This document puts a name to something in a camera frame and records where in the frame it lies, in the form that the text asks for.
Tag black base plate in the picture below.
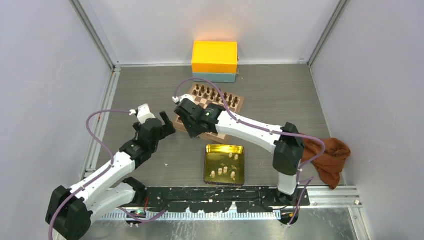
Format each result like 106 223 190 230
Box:
124 186 310 214

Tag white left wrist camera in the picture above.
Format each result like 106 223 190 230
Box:
129 103 156 124

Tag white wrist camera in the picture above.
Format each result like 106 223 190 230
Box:
129 103 156 124
172 94 195 106

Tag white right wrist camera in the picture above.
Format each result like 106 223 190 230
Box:
172 94 195 106

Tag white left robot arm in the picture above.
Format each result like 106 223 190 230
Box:
45 104 176 240

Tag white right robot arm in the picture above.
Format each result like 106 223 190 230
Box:
172 96 305 206

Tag wooden chess board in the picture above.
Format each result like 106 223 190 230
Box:
187 82 245 144

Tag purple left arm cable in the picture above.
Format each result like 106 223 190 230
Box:
48 109 167 240

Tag yellow metal tray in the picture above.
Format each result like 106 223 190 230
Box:
203 144 246 187

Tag teal plastic box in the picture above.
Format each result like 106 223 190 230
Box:
192 72 237 83

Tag yellow plastic box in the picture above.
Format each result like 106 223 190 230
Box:
191 40 239 74

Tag brown cloth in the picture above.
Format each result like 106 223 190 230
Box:
301 138 351 190

